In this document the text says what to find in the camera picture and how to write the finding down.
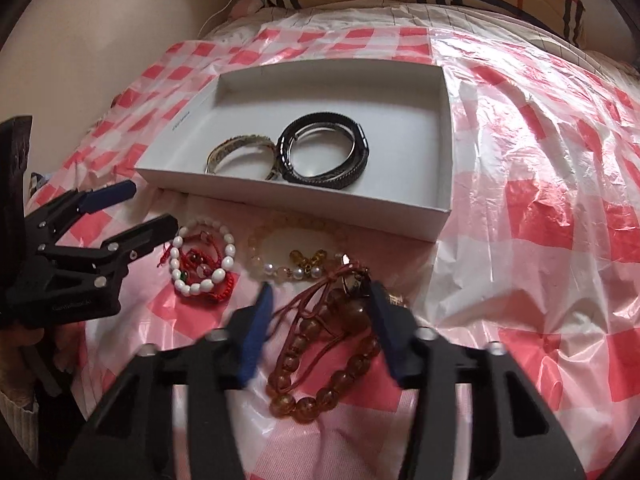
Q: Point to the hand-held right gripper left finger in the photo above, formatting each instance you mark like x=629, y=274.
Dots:
x=252, y=340

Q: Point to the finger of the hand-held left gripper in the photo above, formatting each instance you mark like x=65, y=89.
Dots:
x=145, y=232
x=110, y=195

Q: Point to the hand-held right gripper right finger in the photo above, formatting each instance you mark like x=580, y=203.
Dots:
x=395, y=340

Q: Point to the gold bangle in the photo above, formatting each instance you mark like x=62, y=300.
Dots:
x=235, y=146

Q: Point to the white cardboard box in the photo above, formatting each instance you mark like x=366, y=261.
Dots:
x=400, y=125

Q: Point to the person's left hand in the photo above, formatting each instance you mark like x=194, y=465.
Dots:
x=22, y=337

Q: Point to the blue cloth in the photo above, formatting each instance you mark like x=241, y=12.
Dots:
x=39, y=182

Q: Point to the red white checkered plastic sheet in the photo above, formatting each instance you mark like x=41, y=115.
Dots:
x=525, y=210

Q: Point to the pink cloth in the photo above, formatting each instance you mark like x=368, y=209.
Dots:
x=247, y=6

